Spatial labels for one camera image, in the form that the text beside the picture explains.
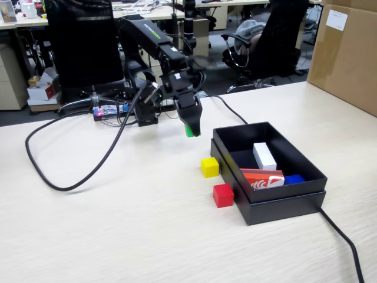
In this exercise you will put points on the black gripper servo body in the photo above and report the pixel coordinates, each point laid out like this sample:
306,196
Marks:
188,103

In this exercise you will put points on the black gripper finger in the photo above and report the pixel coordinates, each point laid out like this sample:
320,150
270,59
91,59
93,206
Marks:
182,119
194,121

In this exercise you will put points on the green wooden cube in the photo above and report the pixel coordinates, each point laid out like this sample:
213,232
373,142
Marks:
189,132

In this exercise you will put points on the yellow wooden cube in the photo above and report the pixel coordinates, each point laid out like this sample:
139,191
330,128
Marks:
209,168

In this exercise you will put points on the red wooden cube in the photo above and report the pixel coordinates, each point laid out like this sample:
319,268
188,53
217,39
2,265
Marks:
223,196

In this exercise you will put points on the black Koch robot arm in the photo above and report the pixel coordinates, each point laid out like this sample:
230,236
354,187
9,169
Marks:
153,38

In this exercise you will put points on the black cardboard box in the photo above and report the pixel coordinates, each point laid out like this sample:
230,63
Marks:
294,150

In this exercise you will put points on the black open box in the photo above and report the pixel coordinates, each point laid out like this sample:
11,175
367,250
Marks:
279,212

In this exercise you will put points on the large brown cardboard box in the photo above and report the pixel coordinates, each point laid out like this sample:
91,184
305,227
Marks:
347,65

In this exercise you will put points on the blue controller board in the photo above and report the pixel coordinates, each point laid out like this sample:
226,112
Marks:
110,109

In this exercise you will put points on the black jointed pole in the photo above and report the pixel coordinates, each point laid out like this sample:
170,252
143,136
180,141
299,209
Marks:
189,26

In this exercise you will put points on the white rectangular block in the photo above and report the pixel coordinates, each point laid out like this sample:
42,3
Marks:
264,156

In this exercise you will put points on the orange white matchbox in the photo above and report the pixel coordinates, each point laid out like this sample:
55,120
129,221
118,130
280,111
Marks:
262,179

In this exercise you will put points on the grey folded cloth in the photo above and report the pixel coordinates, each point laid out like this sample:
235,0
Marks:
247,29

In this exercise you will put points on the black chrome-armed office chair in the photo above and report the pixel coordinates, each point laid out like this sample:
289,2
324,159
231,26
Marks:
279,38

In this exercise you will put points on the blue wooden cube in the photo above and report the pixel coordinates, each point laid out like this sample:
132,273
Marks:
294,179

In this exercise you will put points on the black mesh office chair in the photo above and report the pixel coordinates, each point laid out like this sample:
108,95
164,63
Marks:
82,44

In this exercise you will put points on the white red small carton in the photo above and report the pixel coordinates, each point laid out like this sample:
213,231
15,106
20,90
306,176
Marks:
39,91

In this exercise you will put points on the white shipping label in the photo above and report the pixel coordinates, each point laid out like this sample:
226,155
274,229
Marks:
337,20

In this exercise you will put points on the beige drawer cabinet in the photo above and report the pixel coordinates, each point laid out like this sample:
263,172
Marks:
11,82

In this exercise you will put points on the dark cola bottle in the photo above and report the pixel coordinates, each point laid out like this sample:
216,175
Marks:
39,7

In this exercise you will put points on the white office desk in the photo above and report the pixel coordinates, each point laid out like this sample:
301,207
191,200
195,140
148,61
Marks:
29,21

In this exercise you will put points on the white red cup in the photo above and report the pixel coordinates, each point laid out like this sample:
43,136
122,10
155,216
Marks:
28,11

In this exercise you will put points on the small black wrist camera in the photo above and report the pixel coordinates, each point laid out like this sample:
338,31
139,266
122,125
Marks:
151,94

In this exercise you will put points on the small picture frame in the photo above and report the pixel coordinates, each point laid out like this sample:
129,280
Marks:
8,11

